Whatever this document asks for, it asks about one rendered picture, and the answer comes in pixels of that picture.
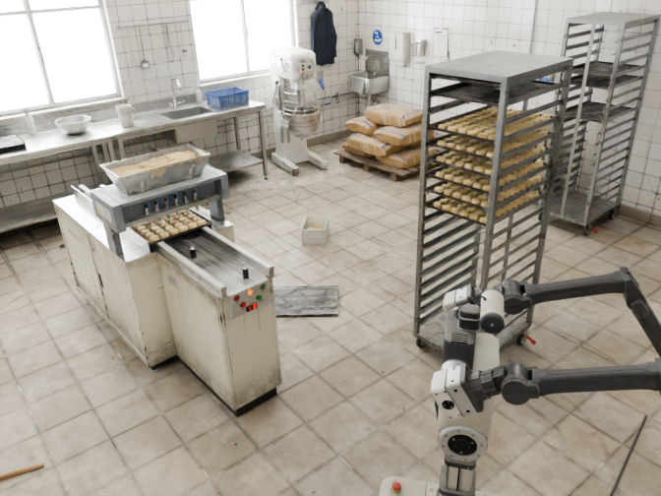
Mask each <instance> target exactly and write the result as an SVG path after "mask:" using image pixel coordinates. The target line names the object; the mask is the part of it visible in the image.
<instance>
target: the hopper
mask: <svg viewBox="0 0 661 496"><path fill-rule="evenodd" d="M177 152H181V153H191V154H193V155H195V157H194V158H191V159H187V160H183V161H179V162H175V163H171V164H168V165H165V166H161V167H157V168H153V169H149V170H145V171H142V172H138V173H134V174H130V175H126V176H122V177H119V176H118V175H116V174H114V173H113V172H116V171H118V170H125V169H128V168H130V167H132V166H134V165H138V164H140V163H141V162H142V161H147V162H156V161H158V160H161V159H164V158H165V156H166V155H172V154H174V153H177ZM209 157H210V153H207V152H205V151H203V150H200V149H198V148H196V147H193V146H191V145H188V144H187V145H182V146H178V147H174V148H170V149H166V150H162V151H158V152H154V153H149V154H145V155H138V156H134V157H130V158H126V159H122V160H118V161H113V162H109V163H106V164H102V165H101V166H100V167H102V169H103V170H104V171H105V173H106V174H107V175H108V177H109V178H110V179H111V181H112V182H113V183H114V184H115V186H116V187H117V188H118V189H119V190H120V191H122V192H123V193H125V194H127V195H128V196H131V195H135V194H138V193H142V192H145V191H148V190H151V189H155V188H159V187H162V186H166V185H169V184H173V183H176V182H180V181H183V180H187V179H190V178H194V177H198V176H201V175H202V173H203V170H204V168H205V166H206V164H207V161H208V159H209ZM126 163H127V164H126Z"/></svg>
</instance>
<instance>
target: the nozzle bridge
mask: <svg viewBox="0 0 661 496"><path fill-rule="evenodd" d="M197 186H198V188H199V196H198V189H197ZM187 189H189V195H190V197H189V200H188V204H185V202H184V193H185V192H186V195H187V198H188V190H187ZM193 190H196V193H197V196H198V197H197V199H198V200H197V201H194V197H193ZM178 191H179V195H180V202H179V203H178V205H179V206H178V207H175V203H174V195H176V196H177V199H178V201H179V196H178ZM168 194H169V197H170V205H169V210H166V209H165V205H164V198H166V199H167V201H168V204H169V199H168ZM90 195H91V199H92V203H93V207H94V212H95V215H96V216H97V217H98V218H99V219H101V220H102V221H103V226H104V230H105V234H106V238H107V243H108V247H109V250H111V251H112V252H113V253H114V254H115V255H116V256H119V255H122V254H124V253H123V248H122V244H121V239H120V235H119V233H121V232H124V231H127V230H126V228H128V227H131V226H134V225H138V224H141V223H144V222H147V221H150V220H153V219H157V218H160V217H165V216H168V215H171V214H175V213H178V212H181V211H184V210H187V209H190V208H194V207H196V206H199V205H202V204H205V203H209V207H210V216H211V217H214V218H216V219H217V220H219V221H221V220H224V211H223V203H222V200H226V199H229V198H230V194H229V186H228V177H227V173H225V172H222V171H220V170H218V169H216V168H214V167H211V166H209V165H207V164H206V166H205V168H204V170H203V173H202V175H201V176H198V177H194V178H190V179H187V180H183V181H180V182H176V183H173V184H169V185H166V186H162V187H159V188H155V189H151V190H148V191H145V192H142V193H138V194H135V195H131V196H128V195H127V194H125V193H123V192H122V191H120V190H119V189H118V188H117V187H116V186H115V184H114V185H111V186H107V187H103V188H99V189H96V190H92V191H90ZM158 197H159V200H160V208H159V213H156V212H155V207H154V201H157V203H158V206H159V202H158ZM148 200H149V201H150V211H149V214H150V215H149V216H146V213H145V204H147V206H148V207H149V202H148Z"/></svg>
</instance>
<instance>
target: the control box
mask: <svg viewBox="0 0 661 496"><path fill-rule="evenodd" d="M262 284H265V285H266V287H265V289H261V285H262ZM250 289H252V290H253V293H252V294H251V295H248V291H249V290H250ZM236 295H239V296H240V298H239V300H238V301H235V300H234V297H235V296H236ZM258 295H261V296H262V299H261V300H258V299H257V296H258ZM226 299H227V305H228V313H229V317H230V318H231V319H234V318H236V317H238V316H240V315H243V314H245V313H247V312H249V311H248V307H249V306H250V307H249V308H251V310H254V306H255V305H254V304H255V303H256V308H258V307H260V306H262V305H264V304H266V303H269V302H270V289H269V280H268V279H266V278H263V279H259V280H257V281H255V282H252V283H250V284H248V285H245V286H243V287H241V288H238V289H236V290H234V291H231V292H229V293H227V297H226ZM242 302H245V303H246V306H245V307H244V308H242V307H241V306H240V305H241V303H242ZM256 308H255V309H256ZM249 310H250V309H249ZM251 310H250V311H251Z"/></svg>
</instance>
